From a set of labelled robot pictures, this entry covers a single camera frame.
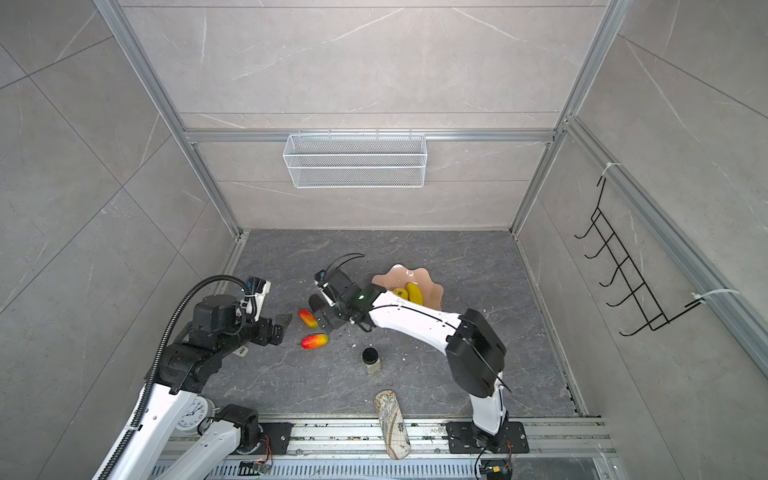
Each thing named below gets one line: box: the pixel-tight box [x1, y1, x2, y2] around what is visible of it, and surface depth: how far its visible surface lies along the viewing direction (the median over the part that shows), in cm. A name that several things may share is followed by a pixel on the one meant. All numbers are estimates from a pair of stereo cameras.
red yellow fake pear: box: [300, 334, 329, 350], surface depth 90 cm
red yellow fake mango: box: [298, 308, 318, 328], surface depth 94 cm
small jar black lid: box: [362, 347, 381, 376], surface depth 79 cm
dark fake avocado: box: [308, 294, 325, 313], surface depth 99 cm
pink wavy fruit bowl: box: [371, 264, 444, 310], surface depth 103 cm
